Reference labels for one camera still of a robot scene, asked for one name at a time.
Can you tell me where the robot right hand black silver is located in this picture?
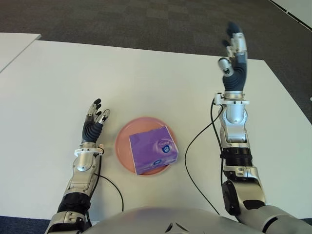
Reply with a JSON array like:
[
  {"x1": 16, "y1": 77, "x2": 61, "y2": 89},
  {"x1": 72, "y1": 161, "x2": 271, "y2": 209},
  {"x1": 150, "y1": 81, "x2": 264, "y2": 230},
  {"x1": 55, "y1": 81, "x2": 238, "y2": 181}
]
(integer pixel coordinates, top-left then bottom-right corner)
[{"x1": 217, "y1": 21, "x2": 249, "y2": 93}]

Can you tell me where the robot left hand black silver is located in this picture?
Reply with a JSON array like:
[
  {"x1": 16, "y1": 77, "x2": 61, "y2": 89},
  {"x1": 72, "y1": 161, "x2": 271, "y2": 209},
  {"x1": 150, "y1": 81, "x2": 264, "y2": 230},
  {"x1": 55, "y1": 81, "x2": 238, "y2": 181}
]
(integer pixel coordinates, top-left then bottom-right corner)
[{"x1": 81, "y1": 98, "x2": 111, "y2": 144}]

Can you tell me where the purple tissue paper pack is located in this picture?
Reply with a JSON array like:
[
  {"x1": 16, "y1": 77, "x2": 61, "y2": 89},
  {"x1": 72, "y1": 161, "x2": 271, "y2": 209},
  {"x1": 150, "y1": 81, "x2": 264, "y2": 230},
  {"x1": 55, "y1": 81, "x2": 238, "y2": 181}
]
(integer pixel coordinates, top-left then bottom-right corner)
[{"x1": 128, "y1": 125, "x2": 179, "y2": 176}]

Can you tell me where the pink round plate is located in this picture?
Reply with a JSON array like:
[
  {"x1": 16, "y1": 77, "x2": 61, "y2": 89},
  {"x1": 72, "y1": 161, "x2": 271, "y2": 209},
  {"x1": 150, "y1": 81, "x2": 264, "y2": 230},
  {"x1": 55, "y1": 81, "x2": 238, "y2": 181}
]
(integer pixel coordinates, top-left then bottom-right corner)
[{"x1": 114, "y1": 117, "x2": 176, "y2": 176}]

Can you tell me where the silver robot torso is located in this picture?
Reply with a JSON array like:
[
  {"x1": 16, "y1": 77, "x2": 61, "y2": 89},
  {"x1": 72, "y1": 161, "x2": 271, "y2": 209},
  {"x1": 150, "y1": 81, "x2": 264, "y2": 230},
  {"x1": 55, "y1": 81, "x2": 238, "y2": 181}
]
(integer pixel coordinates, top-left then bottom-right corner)
[{"x1": 82, "y1": 207, "x2": 266, "y2": 234}]

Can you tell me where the white adjacent table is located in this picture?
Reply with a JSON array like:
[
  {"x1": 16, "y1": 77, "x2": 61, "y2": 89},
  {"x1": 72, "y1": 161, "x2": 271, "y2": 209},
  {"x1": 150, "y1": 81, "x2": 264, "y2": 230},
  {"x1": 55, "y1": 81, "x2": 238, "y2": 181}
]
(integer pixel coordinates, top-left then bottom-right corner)
[{"x1": 0, "y1": 33, "x2": 41, "y2": 73}]

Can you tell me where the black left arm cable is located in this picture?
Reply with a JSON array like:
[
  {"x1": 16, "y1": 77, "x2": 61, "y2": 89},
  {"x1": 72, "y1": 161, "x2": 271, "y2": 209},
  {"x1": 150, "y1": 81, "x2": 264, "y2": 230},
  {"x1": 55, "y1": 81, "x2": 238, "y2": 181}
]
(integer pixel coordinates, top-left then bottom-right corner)
[{"x1": 85, "y1": 156, "x2": 124, "y2": 226}]

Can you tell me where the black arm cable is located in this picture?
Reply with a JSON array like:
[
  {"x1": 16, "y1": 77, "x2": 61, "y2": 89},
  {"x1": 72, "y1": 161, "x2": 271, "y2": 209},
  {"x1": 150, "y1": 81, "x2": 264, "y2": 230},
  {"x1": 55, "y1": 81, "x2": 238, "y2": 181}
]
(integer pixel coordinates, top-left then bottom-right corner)
[
  {"x1": 85, "y1": 156, "x2": 124, "y2": 226},
  {"x1": 184, "y1": 99, "x2": 226, "y2": 216}
]

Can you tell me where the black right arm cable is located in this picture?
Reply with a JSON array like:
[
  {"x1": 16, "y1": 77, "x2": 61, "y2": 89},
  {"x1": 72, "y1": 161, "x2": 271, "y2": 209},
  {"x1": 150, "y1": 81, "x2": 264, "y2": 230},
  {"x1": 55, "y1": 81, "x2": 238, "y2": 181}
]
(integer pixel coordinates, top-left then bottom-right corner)
[{"x1": 184, "y1": 99, "x2": 226, "y2": 216}]

